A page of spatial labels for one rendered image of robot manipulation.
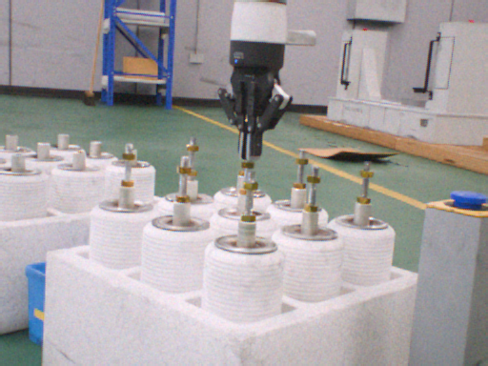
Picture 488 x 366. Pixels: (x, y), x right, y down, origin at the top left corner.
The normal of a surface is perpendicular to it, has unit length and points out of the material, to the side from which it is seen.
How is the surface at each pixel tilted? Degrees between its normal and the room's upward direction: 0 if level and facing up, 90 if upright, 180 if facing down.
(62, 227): 90
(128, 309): 90
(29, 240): 90
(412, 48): 90
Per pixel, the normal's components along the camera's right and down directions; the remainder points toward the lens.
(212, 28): 0.29, 0.18
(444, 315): -0.69, 0.07
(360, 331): 0.72, 0.17
